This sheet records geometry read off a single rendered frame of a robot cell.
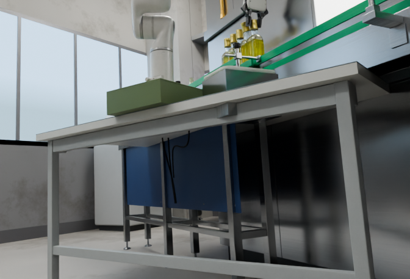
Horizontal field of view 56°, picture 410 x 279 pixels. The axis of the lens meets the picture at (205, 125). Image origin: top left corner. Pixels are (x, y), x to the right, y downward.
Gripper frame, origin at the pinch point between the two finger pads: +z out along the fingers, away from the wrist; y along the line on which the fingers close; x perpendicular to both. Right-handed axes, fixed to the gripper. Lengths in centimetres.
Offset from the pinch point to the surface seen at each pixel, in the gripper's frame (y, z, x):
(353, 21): 5, 8, 60
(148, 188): 12, 97, -88
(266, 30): -12.0, 0.9, -6.4
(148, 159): 12, 78, -91
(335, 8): -11.6, -2.6, 36.4
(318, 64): 7, 21, 49
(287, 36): -11.7, 5.3, 9.5
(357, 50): 7, 17, 65
